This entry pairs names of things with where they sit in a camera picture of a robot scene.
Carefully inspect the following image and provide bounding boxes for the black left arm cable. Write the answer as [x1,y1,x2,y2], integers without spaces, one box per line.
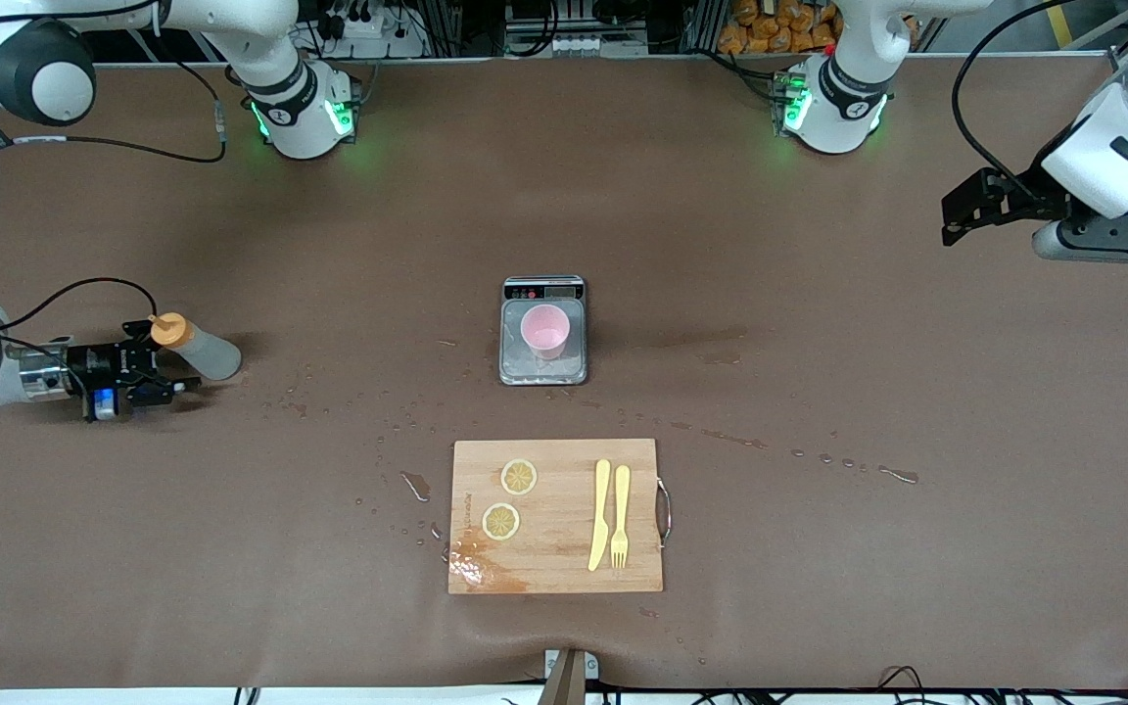
[951,0,1089,192]

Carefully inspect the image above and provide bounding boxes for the brown table cover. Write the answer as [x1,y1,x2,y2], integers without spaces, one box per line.
[0,54,1128,691]

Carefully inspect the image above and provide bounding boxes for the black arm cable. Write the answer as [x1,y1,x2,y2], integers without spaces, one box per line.
[951,0,1089,192]
[0,0,228,353]

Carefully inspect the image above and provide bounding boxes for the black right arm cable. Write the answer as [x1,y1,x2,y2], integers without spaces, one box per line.
[0,0,228,353]

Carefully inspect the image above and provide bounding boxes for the yellow plastic fork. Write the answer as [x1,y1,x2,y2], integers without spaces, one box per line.
[610,464,632,571]

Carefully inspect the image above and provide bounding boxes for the orange snack bags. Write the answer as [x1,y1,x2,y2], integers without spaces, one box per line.
[718,0,844,55]

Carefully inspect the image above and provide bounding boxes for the metal table edge bracket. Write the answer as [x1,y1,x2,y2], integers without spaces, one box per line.
[542,648,600,705]

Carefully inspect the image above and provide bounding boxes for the silver digital kitchen scale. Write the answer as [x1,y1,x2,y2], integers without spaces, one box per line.
[499,275,588,387]

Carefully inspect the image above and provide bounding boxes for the white power strip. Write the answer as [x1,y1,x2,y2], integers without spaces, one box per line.
[314,0,428,58]

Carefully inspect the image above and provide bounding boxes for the yellow plastic knife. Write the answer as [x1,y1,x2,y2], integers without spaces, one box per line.
[587,458,613,573]

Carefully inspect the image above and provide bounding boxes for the wooden cutting board metal handle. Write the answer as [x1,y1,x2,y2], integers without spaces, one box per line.
[447,438,673,596]

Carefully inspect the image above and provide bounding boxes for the clear sauce bottle orange cap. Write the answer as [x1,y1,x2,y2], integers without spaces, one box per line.
[150,312,243,382]

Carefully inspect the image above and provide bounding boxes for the pink plastic cup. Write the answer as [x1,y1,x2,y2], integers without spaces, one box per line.
[520,304,571,361]

